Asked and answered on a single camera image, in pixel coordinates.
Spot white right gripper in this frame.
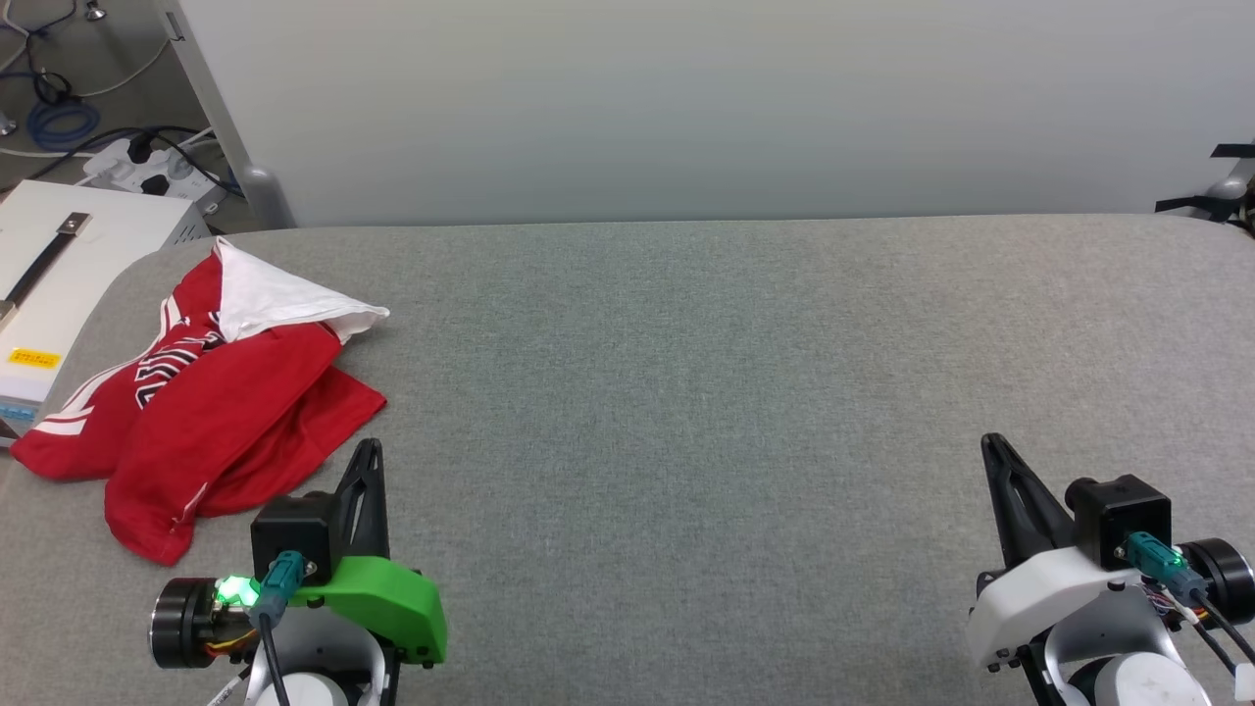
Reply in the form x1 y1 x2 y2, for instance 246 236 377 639
965 433 1150 673

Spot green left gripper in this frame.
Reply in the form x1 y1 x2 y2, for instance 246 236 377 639
292 439 449 670

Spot red and white basketball jersey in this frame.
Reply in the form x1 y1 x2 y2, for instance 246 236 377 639
10 237 391 567

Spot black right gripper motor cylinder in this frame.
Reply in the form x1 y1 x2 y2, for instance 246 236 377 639
1181 537 1255 629

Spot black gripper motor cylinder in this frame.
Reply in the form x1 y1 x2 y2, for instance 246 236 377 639
1181 537 1255 629
149 577 232 671

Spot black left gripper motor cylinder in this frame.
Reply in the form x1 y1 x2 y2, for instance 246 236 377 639
149 577 232 671

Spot grey fabric sofa seat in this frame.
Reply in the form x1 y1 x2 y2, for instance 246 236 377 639
0 214 1255 706

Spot grey stand with black tape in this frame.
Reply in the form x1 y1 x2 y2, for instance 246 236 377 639
1154 142 1255 237

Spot white power strip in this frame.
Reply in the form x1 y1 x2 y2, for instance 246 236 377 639
82 137 229 213

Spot left arm black cable teal plug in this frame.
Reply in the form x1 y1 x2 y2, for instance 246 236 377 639
247 551 313 706

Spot arm black cable teal plug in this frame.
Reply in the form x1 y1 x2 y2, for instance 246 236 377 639
1125 532 1255 680
247 551 313 706

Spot right arm black cable teal plug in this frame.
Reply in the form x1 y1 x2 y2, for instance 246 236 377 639
1125 532 1255 680

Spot grey metal partition post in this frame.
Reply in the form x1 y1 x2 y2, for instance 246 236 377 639
155 0 298 231

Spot white box with black strap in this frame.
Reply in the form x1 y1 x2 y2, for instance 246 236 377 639
0 179 213 448

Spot black floor power cable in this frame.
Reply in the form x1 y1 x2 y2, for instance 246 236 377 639
20 125 238 197

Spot blue coiled cable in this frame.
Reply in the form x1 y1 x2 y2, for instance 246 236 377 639
26 98 102 151

